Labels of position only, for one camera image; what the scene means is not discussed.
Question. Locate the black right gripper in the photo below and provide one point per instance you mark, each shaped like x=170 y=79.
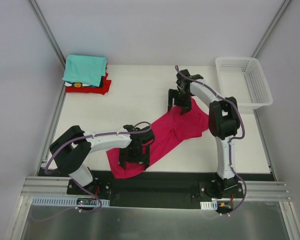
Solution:
x=179 y=100

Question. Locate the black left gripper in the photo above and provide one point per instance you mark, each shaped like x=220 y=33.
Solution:
x=134 y=159

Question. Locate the crimson pink t shirt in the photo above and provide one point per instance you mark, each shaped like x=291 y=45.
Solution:
x=170 y=130

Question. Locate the white plastic basket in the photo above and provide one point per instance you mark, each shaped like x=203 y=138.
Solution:
x=244 y=79

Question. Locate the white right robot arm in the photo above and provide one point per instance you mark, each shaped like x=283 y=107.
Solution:
x=223 y=124

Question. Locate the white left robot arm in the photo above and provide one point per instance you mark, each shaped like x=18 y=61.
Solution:
x=71 y=149

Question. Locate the folded teal t shirt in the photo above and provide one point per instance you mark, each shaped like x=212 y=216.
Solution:
x=84 y=69

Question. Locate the folded dark printed t shirt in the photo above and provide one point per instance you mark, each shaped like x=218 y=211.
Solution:
x=79 y=87

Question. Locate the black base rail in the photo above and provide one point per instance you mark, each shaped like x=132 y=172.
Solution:
x=160 y=190

